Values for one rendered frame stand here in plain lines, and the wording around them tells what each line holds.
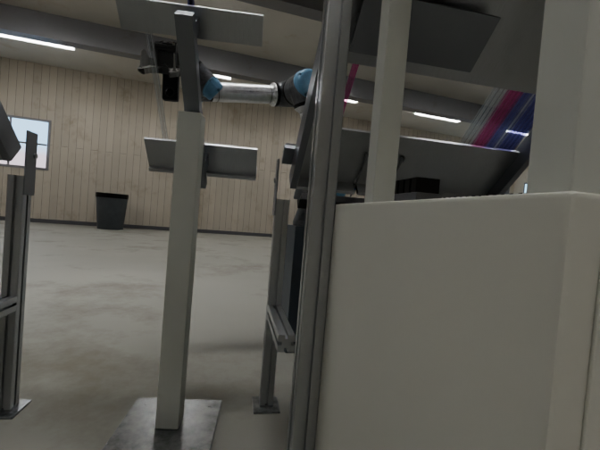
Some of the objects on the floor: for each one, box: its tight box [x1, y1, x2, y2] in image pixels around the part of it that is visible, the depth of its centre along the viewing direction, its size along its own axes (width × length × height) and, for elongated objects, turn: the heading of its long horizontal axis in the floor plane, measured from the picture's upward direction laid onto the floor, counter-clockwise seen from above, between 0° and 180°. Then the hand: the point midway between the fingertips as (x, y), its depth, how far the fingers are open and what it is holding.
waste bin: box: [96, 192, 129, 230], centre depth 724 cm, size 60×57×72 cm
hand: (155, 74), depth 95 cm, fingers open, 7 cm apart
